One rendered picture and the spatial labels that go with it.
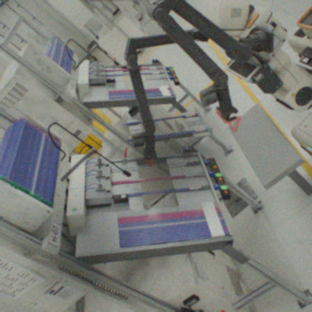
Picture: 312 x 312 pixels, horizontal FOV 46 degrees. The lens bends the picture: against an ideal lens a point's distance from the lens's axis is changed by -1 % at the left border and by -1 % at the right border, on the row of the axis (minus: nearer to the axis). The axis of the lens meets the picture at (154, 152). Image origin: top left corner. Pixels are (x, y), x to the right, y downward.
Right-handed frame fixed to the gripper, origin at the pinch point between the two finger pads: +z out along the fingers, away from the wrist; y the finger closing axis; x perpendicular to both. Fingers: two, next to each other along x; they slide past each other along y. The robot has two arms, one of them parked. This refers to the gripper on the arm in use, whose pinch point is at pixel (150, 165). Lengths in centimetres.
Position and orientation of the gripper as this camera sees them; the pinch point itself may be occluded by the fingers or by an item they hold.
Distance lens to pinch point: 213.0
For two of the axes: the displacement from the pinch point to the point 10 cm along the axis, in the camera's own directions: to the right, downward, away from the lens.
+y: 1.4, 5.7, -8.1
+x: 9.9, -0.8, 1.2
